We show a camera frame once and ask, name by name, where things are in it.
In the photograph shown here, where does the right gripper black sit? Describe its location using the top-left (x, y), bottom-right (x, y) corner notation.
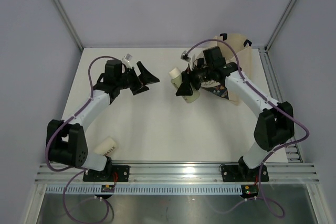
top-left (176, 62), bottom-right (214, 97)

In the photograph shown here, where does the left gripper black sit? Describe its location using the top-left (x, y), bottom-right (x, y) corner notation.
top-left (116, 62), bottom-right (159, 95)

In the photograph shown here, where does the pale bottle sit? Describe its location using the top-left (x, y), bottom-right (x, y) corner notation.
top-left (169, 67), bottom-right (200, 103)

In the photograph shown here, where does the beige canvas tote bag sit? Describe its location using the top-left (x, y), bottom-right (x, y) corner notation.
top-left (198, 32), bottom-right (254, 107)

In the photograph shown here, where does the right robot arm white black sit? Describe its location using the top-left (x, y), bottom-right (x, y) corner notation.
top-left (169, 46), bottom-right (295, 182)

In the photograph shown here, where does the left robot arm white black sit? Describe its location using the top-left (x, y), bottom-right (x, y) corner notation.
top-left (45, 56), bottom-right (160, 182)

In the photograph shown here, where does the cream bottle with lettering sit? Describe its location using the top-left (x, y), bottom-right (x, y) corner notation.
top-left (93, 137), bottom-right (118, 156)

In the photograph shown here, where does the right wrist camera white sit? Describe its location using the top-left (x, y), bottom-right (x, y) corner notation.
top-left (181, 51), bottom-right (196, 72)

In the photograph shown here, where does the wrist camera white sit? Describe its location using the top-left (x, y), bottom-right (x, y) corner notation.
top-left (121, 54), bottom-right (133, 69)
top-left (181, 51), bottom-right (196, 72)

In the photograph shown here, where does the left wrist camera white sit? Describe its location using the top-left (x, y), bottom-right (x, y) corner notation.
top-left (121, 54), bottom-right (133, 69)

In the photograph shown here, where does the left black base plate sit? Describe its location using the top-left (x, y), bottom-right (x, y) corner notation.
top-left (82, 165), bottom-right (130, 183)

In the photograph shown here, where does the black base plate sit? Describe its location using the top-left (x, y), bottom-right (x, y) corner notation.
top-left (219, 164), bottom-right (270, 183)
top-left (82, 165), bottom-right (130, 183)

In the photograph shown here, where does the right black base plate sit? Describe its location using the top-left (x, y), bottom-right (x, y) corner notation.
top-left (219, 164), bottom-right (270, 183)

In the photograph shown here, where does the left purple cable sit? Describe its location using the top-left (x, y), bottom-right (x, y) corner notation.
top-left (45, 56), bottom-right (127, 221)

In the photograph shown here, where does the white slotted cable duct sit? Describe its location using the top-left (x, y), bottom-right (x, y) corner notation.
top-left (46, 184), bottom-right (244, 195)

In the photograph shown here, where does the aluminium mounting rail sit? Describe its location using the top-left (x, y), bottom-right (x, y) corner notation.
top-left (35, 162), bottom-right (319, 184)

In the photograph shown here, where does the left aluminium frame post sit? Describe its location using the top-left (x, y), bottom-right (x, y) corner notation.
top-left (51, 0), bottom-right (85, 52)

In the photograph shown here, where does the aluminium frame post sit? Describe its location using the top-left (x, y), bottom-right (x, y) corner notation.
top-left (264, 0), bottom-right (298, 52)
top-left (51, 0), bottom-right (85, 52)

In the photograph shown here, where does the right aluminium frame post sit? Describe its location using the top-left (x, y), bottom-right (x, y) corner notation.
top-left (264, 0), bottom-right (298, 52)

